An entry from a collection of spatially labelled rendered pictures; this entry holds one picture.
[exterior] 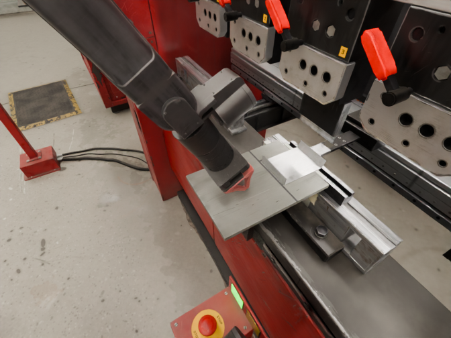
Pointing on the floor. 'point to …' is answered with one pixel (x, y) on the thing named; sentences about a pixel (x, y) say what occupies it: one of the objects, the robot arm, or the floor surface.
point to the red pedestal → (40, 155)
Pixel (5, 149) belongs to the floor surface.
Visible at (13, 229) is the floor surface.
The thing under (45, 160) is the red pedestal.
